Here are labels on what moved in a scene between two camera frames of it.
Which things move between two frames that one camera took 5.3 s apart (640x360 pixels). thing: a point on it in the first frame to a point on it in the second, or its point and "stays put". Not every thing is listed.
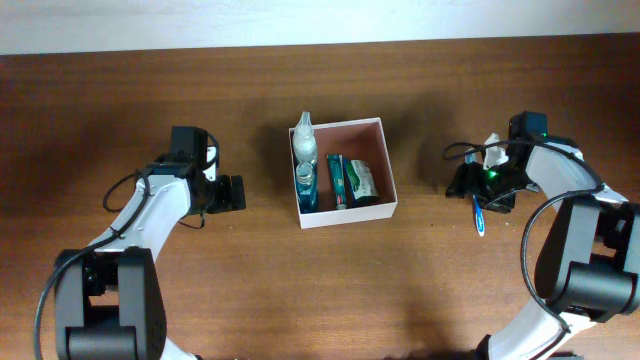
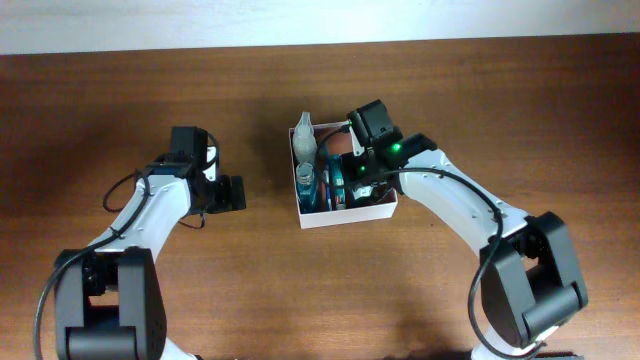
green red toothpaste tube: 336,164 stays put
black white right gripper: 466,180 to 352,172
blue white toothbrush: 470,158 to 325,179
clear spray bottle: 304,140 stays put
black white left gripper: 227,200 stays put
